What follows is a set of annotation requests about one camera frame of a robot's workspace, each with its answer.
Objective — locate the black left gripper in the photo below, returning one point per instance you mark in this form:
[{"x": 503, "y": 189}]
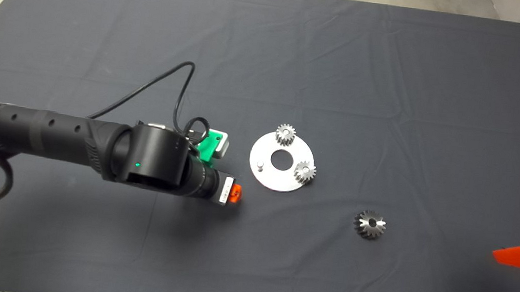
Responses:
[{"x": 220, "y": 188}]

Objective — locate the larger steel gear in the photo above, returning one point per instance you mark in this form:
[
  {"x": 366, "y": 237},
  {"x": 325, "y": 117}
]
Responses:
[{"x": 370, "y": 224}]

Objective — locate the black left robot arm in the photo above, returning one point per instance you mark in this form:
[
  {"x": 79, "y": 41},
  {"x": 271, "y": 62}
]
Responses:
[{"x": 67, "y": 142}]

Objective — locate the small steel gear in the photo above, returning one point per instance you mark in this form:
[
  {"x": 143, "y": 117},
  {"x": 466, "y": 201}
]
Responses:
[
  {"x": 285, "y": 134},
  {"x": 305, "y": 172}
]

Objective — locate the round metal plate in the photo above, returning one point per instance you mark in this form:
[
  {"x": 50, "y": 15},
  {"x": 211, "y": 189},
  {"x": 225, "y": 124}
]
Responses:
[{"x": 273, "y": 177}]

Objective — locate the dark grey table cloth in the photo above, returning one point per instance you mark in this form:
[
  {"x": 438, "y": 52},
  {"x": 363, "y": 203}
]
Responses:
[{"x": 272, "y": 43}]

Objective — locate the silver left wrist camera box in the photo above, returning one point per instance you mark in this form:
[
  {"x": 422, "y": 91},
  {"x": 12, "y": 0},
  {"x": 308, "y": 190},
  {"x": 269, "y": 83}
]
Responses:
[{"x": 223, "y": 144}]

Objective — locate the green left camera mount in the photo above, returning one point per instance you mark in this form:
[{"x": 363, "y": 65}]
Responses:
[{"x": 207, "y": 147}]

